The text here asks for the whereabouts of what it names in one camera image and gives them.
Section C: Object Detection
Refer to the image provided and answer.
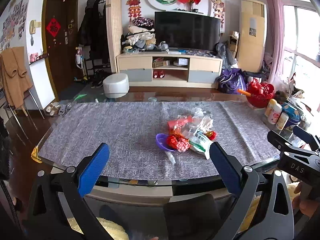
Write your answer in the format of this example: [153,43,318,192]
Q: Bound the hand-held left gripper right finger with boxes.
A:
[209,141,295,240]

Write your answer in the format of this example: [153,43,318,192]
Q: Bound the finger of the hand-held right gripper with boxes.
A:
[293,126,320,153]
[267,131,313,156]

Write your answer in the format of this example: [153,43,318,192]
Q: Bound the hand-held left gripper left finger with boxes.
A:
[22,142,130,240]

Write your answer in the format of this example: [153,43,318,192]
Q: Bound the clear plastic bag green label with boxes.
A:
[184,110,215,160]

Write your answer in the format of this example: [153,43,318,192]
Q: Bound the white tissue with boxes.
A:
[197,116,214,132]

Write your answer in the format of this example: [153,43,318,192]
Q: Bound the red crinkled foil wrapper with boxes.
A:
[166,134,190,153]

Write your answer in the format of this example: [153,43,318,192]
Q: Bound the small clear plastic tube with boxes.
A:
[165,151,177,165]

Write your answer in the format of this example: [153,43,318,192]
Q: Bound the black dustpan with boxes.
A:
[162,194,222,240]

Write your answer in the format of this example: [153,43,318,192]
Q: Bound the red packet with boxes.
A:
[167,116,194,132]

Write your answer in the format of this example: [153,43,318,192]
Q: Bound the person's right hand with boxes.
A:
[291,181,320,218]

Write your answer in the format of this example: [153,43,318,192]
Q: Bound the small white bottle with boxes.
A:
[276,112,289,131]

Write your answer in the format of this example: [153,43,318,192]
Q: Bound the blue round tin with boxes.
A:
[284,102,302,131]

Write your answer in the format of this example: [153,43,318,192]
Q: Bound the white bottle pink label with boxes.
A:
[269,103,283,125]

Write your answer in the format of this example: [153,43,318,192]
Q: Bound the cream bottle yellow cap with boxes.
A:
[264,99,278,118]

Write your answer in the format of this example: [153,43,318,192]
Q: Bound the crinkled clear plastic bag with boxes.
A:
[287,90,312,113]

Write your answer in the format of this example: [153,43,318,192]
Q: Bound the grey woven table runner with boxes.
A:
[37,101,280,181]

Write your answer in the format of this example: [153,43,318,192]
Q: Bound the red plastic basket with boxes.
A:
[246,79,275,109]

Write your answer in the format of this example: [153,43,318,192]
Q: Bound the yellow table corner guard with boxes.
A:
[31,147,44,164]

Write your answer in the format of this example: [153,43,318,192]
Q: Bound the yellow fleece pants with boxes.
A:
[67,184,300,240]

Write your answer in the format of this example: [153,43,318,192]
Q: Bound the pile of slippers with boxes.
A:
[45,101,73,117]

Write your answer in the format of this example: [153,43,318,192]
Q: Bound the purple bag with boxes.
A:
[216,67,248,94]

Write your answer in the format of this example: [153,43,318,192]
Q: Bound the white round stool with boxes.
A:
[103,73,130,99]

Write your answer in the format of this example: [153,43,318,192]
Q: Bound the shoe rack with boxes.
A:
[83,58,112,88]

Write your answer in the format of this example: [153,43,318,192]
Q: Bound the grey jacket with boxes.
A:
[215,42,238,68]

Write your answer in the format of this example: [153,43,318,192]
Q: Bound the window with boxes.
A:
[278,0,320,107]

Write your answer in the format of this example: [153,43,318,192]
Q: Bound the beige standing air conditioner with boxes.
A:
[236,0,268,73]

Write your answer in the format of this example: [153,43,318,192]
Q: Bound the dark brown door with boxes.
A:
[41,0,80,101]

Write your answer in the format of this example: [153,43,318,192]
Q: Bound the wooden television cabinet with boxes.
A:
[117,51,224,89]

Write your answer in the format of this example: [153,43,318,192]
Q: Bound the pink curtain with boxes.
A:
[261,0,286,88]

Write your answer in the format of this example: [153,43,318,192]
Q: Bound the tan coat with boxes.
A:
[0,46,33,108]

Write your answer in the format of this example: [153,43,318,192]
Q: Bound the pile of clothes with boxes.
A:
[121,17,157,54]

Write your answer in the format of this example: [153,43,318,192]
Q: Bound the beige folding screen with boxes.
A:
[105,0,123,74]

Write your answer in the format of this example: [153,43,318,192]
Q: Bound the black coats on rack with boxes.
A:
[77,0,111,61]

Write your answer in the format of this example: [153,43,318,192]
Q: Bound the black flat television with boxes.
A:
[154,11,222,52]

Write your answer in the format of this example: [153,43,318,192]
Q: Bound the red diamond door decoration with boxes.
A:
[45,18,62,39]

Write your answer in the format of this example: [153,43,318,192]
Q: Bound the hanging doll ornament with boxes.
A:
[211,0,226,29]

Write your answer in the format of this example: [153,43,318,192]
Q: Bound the red fish hanging decoration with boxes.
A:
[126,0,143,23]

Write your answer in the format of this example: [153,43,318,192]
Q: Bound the metal frame chair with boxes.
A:
[0,87,46,141]

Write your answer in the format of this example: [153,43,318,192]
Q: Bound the wall photo collage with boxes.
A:
[0,1,28,51]

